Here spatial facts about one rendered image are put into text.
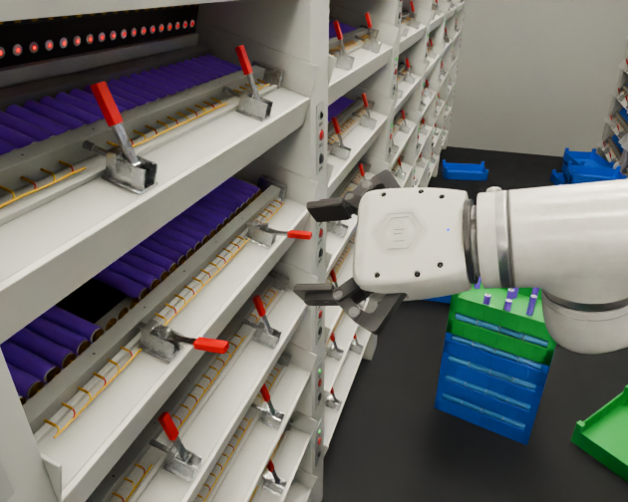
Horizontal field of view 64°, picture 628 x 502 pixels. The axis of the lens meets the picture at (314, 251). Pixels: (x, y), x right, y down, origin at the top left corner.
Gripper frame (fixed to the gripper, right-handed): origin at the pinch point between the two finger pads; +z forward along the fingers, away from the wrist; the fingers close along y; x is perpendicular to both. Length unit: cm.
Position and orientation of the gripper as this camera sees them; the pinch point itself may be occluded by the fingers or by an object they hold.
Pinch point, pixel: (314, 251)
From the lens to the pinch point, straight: 50.9
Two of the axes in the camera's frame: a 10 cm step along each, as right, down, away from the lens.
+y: -1.3, 8.9, -4.3
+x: 3.7, 4.4, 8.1
